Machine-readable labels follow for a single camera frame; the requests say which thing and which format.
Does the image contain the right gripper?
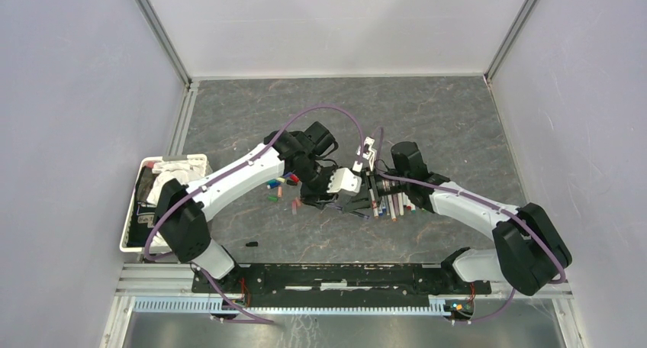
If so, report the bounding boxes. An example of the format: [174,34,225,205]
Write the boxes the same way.
[343,166,410,212]

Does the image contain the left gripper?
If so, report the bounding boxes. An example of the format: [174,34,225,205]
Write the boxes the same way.
[292,159,345,211]

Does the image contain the orange capped white marker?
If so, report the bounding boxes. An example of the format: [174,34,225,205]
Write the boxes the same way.
[388,195,398,222]

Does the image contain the brown capped white marker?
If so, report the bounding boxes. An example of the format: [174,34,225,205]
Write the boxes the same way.
[369,189,379,218]

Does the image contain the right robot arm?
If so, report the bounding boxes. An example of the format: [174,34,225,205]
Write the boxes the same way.
[327,141,572,296]

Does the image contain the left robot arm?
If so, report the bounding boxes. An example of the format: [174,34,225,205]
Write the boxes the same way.
[155,121,338,293]

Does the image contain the white cloth in basket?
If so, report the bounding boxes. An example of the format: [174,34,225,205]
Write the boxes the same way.
[146,161,207,205]

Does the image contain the white plastic basket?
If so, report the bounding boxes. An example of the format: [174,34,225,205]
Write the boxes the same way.
[119,154,212,253]

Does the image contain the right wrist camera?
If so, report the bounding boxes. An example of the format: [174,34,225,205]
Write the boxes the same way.
[353,137,377,172]

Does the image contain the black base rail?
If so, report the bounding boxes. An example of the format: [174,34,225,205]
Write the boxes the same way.
[217,263,491,308]

